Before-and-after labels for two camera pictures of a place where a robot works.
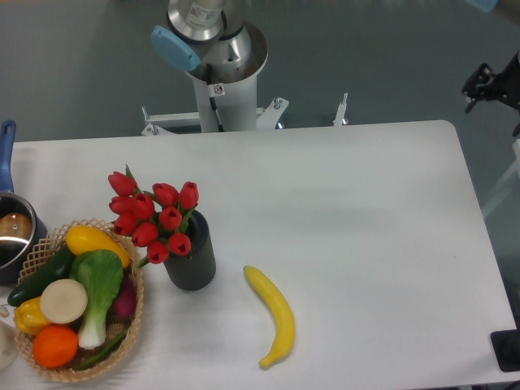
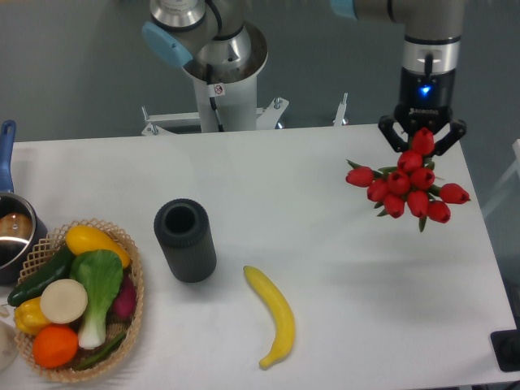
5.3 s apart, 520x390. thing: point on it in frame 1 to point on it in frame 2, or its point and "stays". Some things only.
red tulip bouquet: x=156 y=220 to x=412 y=184
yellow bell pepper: x=28 y=316 stays
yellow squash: x=83 y=239 stays
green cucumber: x=58 y=268 stays
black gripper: x=503 y=85 to x=426 y=100
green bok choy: x=101 y=272 stays
